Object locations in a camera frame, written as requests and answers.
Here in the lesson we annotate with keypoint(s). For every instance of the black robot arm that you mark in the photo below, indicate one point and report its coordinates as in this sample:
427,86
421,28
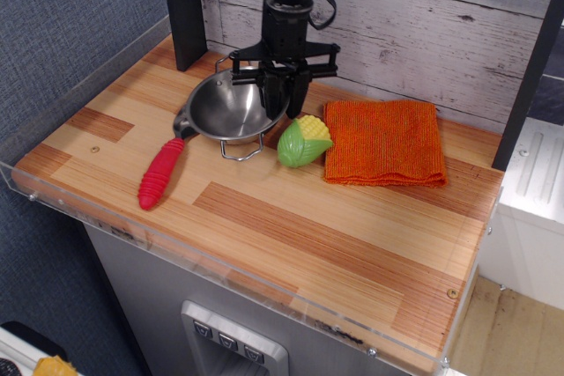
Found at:
283,63

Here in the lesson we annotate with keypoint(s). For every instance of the stainless steel pot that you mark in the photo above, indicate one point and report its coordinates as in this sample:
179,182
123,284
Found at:
228,113

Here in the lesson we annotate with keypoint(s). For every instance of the red handled metal spoon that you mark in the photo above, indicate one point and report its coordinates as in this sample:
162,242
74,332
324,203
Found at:
155,180

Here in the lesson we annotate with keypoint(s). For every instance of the toy corn cob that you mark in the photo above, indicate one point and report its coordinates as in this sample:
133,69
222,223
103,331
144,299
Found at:
305,140

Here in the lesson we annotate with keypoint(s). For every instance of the left dark vertical post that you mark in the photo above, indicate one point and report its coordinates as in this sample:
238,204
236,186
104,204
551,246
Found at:
188,32

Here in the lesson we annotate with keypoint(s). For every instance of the yellow black object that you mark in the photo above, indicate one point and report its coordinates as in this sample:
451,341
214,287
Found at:
48,366

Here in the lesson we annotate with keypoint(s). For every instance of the right dark vertical post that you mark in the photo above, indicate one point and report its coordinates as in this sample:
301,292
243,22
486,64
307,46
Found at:
539,58

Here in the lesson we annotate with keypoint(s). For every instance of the dark vertical post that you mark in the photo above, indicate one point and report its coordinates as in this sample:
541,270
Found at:
188,32
539,58

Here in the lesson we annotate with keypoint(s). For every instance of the orange folded cloth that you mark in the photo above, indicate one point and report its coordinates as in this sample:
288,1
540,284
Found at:
382,143

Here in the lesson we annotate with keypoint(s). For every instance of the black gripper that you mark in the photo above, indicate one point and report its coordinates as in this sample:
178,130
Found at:
284,52

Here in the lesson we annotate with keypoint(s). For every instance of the silver dispenser panel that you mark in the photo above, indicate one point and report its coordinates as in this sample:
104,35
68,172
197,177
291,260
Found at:
224,347

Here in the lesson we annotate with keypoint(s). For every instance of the white toy sink unit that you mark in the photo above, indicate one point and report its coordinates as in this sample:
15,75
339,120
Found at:
523,246

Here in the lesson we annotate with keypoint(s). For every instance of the grey toy fridge cabinet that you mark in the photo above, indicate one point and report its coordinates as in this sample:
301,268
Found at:
151,291

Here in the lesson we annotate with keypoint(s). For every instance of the clear acrylic guard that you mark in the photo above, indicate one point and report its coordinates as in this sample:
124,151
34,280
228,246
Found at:
369,267

